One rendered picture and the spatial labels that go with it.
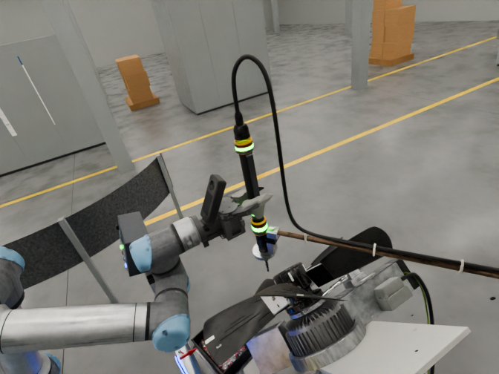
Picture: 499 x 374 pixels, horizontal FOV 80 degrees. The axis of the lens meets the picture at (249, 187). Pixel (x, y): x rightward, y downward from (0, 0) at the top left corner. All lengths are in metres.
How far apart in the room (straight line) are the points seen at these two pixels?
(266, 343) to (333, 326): 0.27
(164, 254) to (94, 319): 0.18
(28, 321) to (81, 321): 0.09
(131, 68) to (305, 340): 8.15
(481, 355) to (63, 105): 6.61
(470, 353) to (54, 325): 2.29
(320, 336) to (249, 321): 0.23
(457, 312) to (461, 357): 0.32
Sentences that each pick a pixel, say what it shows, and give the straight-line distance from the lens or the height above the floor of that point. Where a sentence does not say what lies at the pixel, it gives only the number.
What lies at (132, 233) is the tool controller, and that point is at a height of 1.24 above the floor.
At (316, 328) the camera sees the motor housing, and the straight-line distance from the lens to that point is 1.04.
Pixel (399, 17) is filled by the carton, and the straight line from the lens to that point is 8.72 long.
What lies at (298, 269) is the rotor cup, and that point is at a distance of 1.06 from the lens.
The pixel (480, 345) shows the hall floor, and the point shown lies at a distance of 2.56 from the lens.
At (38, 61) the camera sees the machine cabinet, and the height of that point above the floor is 1.72.
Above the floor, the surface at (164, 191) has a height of 0.61.
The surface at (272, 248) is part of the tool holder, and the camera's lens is 0.86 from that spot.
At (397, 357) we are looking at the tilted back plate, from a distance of 0.88.
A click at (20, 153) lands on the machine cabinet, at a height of 0.33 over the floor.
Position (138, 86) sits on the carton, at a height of 0.55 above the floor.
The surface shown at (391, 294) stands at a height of 1.15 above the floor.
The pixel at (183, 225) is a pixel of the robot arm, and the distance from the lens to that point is 0.72.
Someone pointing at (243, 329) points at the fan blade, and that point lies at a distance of 1.05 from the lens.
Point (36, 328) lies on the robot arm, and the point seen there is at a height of 1.62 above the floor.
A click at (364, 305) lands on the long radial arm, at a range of 1.18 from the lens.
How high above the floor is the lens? 2.06
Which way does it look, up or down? 32 degrees down
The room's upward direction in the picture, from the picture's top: 11 degrees counter-clockwise
